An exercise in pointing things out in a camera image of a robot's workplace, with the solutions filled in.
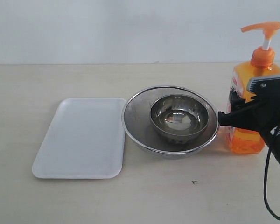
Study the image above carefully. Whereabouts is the white rectangular plastic tray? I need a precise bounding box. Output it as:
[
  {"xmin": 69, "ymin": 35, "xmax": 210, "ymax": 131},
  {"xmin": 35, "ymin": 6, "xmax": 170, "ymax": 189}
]
[{"xmin": 32, "ymin": 98, "xmax": 126, "ymax": 179}]

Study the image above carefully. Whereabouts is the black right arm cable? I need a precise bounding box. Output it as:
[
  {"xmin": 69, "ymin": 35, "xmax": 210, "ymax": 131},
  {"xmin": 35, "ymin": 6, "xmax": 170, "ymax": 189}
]
[{"xmin": 263, "ymin": 109, "xmax": 280, "ymax": 222}]

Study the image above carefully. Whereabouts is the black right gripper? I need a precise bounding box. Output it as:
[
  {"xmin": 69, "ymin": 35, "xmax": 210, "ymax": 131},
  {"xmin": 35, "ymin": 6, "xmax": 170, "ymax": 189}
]
[{"xmin": 217, "ymin": 91, "xmax": 280, "ymax": 147}]

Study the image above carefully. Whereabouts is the small stainless steel bowl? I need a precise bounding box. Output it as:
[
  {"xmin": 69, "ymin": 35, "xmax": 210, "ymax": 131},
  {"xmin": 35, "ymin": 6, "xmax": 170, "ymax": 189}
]
[{"xmin": 150, "ymin": 94, "xmax": 210, "ymax": 141}]

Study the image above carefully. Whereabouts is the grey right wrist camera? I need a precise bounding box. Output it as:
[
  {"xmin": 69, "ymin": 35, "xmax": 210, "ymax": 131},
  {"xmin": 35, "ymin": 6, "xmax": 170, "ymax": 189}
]
[{"xmin": 246, "ymin": 74, "xmax": 280, "ymax": 95}]

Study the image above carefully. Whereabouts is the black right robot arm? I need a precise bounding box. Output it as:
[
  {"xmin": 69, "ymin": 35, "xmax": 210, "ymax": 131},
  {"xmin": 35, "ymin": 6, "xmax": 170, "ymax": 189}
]
[{"xmin": 218, "ymin": 91, "xmax": 280, "ymax": 165}]

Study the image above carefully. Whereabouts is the large steel mesh basin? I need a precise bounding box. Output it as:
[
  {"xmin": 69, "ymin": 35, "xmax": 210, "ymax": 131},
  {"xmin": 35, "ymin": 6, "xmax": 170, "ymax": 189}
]
[{"xmin": 121, "ymin": 85, "xmax": 219, "ymax": 159}]

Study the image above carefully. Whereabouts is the orange pump soap bottle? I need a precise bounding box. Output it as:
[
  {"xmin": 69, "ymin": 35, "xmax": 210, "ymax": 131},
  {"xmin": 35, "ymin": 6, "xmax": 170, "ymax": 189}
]
[{"xmin": 224, "ymin": 21, "xmax": 280, "ymax": 155}]

